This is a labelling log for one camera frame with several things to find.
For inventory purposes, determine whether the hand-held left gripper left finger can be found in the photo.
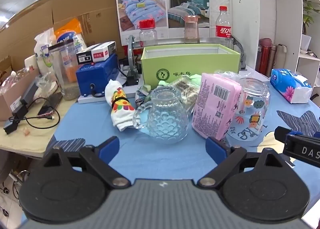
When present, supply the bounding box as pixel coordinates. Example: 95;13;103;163
41;136;132;190

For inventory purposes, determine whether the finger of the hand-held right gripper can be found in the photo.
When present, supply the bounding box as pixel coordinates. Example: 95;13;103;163
274;126;304;144

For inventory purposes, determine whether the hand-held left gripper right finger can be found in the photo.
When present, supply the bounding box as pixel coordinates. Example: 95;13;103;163
197;136;294;190

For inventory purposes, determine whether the pink cotton pad pack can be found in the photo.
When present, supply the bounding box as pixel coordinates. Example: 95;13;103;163
192;72;242;141

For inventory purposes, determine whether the white printed sock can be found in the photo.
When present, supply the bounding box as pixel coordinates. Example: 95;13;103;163
104;79;137;132

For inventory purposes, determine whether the plaid cloth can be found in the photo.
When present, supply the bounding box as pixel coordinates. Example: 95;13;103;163
136;85;153;106

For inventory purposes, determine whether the cotton swab bag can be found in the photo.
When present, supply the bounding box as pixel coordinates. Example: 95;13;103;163
169;75;201;111

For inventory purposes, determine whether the green towel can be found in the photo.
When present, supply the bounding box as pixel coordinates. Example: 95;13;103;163
157;74;203;88

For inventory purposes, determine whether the green cardboard box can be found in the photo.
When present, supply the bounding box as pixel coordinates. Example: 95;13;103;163
140;44;242;88

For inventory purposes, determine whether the cartoon print glass cup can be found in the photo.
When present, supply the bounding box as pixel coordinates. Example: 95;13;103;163
226;77;272;142

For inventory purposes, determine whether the blue printed tablecloth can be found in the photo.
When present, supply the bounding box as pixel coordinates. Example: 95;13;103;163
44;70;320;182

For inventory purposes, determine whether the blue tissue pack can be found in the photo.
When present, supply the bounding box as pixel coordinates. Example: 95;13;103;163
270;68;313;104

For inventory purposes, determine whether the scalloped glass pitcher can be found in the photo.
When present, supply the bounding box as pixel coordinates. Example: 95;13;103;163
132;86;189;144

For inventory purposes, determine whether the blue metal device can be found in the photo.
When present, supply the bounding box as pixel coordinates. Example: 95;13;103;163
76;54;120;98

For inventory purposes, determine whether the beige thermos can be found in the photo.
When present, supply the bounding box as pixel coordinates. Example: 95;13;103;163
268;44;278;78

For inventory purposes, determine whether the black phone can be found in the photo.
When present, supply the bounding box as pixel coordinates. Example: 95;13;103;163
37;92;63;117

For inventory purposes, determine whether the red thermos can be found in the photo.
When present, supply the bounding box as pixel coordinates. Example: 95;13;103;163
255;38;273;75

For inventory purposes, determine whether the clear plastic container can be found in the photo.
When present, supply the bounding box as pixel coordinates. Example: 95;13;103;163
48;40;81;101

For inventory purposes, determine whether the black white red carton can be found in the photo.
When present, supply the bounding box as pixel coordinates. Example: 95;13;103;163
76;41;117;65

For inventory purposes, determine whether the black power adapter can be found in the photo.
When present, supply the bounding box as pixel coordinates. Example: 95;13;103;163
3;104;29;135

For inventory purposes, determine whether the brown cardboard box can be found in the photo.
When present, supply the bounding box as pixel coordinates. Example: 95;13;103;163
0;55;41;122

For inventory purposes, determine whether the white plastic bag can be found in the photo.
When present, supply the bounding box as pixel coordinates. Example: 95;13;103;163
33;27;57;76

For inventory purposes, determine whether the white shelf unit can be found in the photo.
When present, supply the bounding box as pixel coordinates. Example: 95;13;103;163
257;0;320;76

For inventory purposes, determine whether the clear jar red lid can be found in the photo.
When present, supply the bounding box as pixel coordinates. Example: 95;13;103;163
138;19;159;48

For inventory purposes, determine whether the red label cola bottle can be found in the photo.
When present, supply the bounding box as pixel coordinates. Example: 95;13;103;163
215;6;233;40

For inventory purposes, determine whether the orange blue bag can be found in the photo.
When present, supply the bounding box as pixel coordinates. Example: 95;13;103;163
54;18;87;55

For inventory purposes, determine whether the green potted plant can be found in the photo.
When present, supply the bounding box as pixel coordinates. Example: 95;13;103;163
302;0;320;35

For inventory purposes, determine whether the brown cardboard sheet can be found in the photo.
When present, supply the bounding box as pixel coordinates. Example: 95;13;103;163
0;0;125;71

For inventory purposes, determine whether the bedding wall poster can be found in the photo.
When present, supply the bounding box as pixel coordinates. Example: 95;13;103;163
115;0;211;46

